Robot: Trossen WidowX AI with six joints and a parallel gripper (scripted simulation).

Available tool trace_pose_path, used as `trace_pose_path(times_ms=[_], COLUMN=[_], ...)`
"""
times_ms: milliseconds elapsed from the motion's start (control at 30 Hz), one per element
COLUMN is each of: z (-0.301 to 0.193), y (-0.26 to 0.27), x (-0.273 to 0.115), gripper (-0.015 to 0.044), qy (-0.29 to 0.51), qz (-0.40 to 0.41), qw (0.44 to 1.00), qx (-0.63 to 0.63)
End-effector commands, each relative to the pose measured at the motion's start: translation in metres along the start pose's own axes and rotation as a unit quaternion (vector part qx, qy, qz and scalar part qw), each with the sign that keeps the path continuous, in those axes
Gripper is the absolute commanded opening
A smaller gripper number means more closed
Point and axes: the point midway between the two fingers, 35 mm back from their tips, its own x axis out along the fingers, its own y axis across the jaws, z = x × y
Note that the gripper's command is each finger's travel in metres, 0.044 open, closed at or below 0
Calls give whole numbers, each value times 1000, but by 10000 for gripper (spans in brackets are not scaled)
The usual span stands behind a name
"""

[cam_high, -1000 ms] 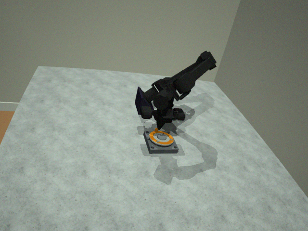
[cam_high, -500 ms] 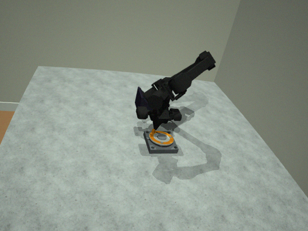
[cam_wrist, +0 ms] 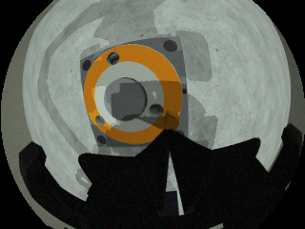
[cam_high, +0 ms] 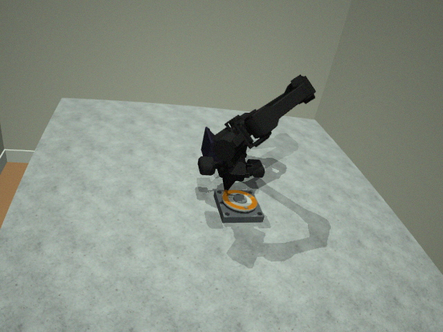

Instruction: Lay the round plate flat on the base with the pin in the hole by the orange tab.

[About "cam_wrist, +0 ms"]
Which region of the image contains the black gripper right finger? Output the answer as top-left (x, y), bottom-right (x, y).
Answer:
top-left (168, 129), bottom-right (260, 215)

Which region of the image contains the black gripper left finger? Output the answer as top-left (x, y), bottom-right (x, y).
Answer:
top-left (79, 130), bottom-right (171, 218)

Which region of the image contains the orange round plate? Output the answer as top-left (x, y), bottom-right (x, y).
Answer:
top-left (84, 43), bottom-right (183, 144)

